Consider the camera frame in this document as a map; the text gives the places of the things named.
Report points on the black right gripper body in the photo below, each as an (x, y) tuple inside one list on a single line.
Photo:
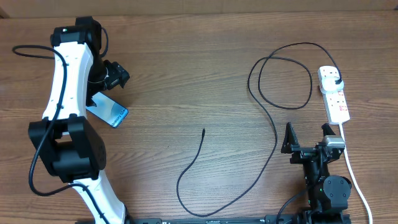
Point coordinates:
[(302, 153)]

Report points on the white power strip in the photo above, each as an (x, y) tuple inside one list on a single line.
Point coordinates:
[(335, 103)]

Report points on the blue-screen Samsung smartphone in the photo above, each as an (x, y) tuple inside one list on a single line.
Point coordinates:
[(108, 110)]

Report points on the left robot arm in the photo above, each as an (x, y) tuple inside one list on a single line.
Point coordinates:
[(64, 140)]

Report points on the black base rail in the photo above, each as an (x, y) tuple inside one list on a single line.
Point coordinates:
[(268, 219)]

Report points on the white USB charger plug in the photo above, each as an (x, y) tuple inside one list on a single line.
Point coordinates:
[(329, 85)]

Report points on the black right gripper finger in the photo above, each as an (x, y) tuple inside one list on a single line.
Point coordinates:
[(290, 143), (327, 130)]

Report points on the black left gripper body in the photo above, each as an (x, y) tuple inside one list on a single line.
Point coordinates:
[(115, 74)]

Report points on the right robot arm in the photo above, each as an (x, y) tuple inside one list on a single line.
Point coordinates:
[(327, 194)]

